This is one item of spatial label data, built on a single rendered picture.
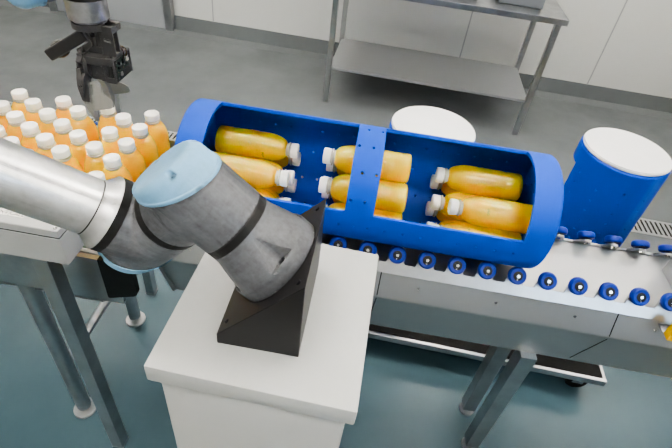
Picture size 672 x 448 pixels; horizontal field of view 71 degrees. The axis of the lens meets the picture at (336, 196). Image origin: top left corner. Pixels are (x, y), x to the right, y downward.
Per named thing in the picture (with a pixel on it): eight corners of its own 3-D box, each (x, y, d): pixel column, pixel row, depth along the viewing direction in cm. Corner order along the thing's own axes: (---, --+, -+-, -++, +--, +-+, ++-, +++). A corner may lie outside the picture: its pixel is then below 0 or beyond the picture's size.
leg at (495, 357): (473, 417, 189) (530, 322, 149) (459, 415, 189) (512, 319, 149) (472, 403, 193) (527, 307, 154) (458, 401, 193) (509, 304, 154)
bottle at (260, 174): (198, 179, 112) (275, 192, 111) (202, 149, 112) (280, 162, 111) (207, 179, 119) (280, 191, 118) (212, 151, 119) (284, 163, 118)
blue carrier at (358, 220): (524, 291, 118) (576, 215, 97) (181, 232, 121) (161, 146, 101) (511, 208, 137) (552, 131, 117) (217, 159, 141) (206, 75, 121)
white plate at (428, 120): (380, 107, 162) (379, 110, 163) (411, 152, 142) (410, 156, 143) (452, 103, 170) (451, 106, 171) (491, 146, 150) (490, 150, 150)
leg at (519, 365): (477, 454, 178) (539, 362, 138) (461, 451, 178) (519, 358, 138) (475, 438, 182) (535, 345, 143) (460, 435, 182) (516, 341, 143)
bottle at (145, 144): (163, 179, 141) (154, 125, 130) (163, 194, 136) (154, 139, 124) (137, 181, 139) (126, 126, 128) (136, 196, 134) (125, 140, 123)
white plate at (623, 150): (674, 146, 162) (672, 149, 163) (590, 118, 172) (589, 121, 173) (671, 185, 143) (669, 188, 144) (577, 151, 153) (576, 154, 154)
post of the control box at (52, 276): (123, 448, 166) (41, 249, 103) (112, 446, 167) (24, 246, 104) (128, 437, 170) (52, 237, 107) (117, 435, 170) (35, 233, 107)
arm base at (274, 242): (303, 279, 65) (249, 235, 61) (234, 315, 72) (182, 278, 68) (322, 207, 76) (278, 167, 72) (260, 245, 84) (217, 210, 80)
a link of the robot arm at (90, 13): (54, -1, 87) (78, -13, 93) (60, 24, 90) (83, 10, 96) (93, 5, 87) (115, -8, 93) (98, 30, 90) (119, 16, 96)
